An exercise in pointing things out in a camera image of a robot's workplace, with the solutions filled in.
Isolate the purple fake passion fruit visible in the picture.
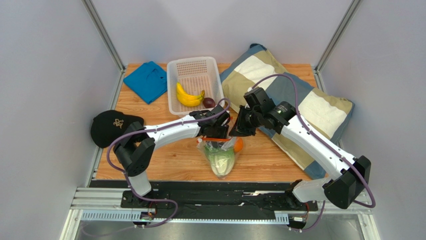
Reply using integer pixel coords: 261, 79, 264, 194
202, 97, 216, 109

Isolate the clear zip top bag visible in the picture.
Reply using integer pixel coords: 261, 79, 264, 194
197, 137, 244, 179

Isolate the orange fake orange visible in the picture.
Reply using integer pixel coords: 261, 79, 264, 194
233, 137, 244, 153

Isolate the green fake lettuce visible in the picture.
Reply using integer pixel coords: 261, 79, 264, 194
202, 144, 236, 178

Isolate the yellow fake banana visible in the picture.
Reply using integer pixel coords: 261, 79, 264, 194
176, 82, 205, 107

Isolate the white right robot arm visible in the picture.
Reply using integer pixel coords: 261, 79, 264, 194
229, 87, 371, 209

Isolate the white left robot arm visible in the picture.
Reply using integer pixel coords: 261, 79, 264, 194
107, 105, 230, 197

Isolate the patchwork pillow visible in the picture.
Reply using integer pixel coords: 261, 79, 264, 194
220, 43, 355, 180

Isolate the white plastic basket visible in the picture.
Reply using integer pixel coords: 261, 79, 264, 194
166, 56, 224, 117

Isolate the blue folded cloth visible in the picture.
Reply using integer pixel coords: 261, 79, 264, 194
123, 61, 168, 105

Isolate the black baseball cap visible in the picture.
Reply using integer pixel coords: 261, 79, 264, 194
90, 110, 144, 149

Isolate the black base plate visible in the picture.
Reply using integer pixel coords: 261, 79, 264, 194
89, 179, 320, 221

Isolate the aluminium frame rail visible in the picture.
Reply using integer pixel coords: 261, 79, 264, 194
61, 187, 380, 240

